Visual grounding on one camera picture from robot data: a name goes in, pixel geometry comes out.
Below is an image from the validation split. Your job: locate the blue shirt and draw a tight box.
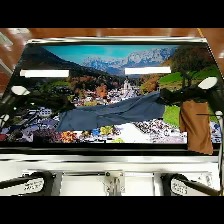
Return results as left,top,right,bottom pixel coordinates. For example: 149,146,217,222
55,91,167,133

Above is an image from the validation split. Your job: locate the brown garment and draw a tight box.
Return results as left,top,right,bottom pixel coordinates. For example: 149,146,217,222
178,99,215,156

